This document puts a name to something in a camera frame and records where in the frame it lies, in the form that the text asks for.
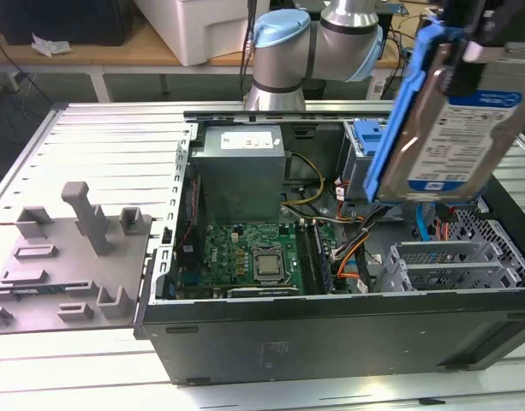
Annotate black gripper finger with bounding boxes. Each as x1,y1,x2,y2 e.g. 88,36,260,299
441,40,488,96

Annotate hard disk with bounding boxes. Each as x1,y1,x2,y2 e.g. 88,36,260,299
362,15,525,205

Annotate metal disk bay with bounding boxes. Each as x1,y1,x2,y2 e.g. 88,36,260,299
384,239,524,293

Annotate blue plastic drive latch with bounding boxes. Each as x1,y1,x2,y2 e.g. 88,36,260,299
354,121,390,158

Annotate metal optical drive cage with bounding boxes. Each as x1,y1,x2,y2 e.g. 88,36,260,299
337,119,390,202

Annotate installed RAM stick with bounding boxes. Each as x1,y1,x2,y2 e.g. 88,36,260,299
309,220,334,295

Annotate grey power supply unit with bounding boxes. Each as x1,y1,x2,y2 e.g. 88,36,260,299
189,123,287,223

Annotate metal CPU socket cover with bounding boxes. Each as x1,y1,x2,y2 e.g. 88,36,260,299
250,246,289,285

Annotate silver CPU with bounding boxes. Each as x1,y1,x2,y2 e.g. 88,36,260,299
255,252,284,277

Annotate black graphics card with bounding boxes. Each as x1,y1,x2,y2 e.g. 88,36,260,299
226,285,301,299

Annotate green motherboard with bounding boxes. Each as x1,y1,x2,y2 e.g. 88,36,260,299
201,220,344,296

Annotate black PC case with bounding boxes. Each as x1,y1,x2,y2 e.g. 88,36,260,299
133,109,525,386

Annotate wooden desk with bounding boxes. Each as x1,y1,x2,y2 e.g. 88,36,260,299
0,10,417,80

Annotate large black box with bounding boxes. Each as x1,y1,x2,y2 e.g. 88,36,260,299
0,0,134,47

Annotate crumpled white paper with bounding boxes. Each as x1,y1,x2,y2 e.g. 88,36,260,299
30,33,74,57

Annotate grey parts rack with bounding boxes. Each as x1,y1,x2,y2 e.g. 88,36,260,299
0,180,156,339

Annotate RAM stick in rack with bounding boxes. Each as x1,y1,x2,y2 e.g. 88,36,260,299
11,287,69,296

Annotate blue data wire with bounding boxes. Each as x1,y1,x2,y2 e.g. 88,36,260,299
415,203,434,243

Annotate orange black power wire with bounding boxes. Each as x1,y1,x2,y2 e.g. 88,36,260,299
433,204,456,241

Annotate yellow black power cable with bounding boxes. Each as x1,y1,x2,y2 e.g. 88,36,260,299
283,152,327,206

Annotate coloured wire bundle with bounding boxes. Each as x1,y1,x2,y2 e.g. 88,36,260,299
330,229,370,262

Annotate black sleeved cable bundle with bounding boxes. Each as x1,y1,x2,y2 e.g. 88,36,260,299
354,204,403,295

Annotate thin black base cable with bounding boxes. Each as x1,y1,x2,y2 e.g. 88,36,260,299
241,0,259,102

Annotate orange data wire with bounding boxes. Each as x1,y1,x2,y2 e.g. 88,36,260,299
337,256,361,282

